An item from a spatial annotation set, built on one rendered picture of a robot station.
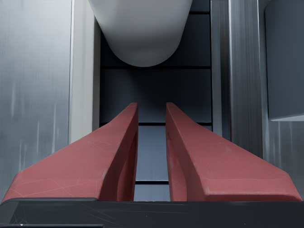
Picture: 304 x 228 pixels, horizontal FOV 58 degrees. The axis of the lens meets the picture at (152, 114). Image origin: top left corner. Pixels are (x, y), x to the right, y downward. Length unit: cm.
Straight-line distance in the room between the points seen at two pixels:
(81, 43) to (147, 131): 7
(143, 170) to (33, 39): 15
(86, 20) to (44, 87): 10
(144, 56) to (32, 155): 14
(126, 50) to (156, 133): 6
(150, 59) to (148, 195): 9
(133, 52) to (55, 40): 12
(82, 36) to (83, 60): 1
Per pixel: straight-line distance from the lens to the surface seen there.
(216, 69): 19
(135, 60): 17
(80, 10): 17
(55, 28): 26
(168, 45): 16
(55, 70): 25
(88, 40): 16
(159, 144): 18
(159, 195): 19
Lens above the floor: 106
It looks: 85 degrees down
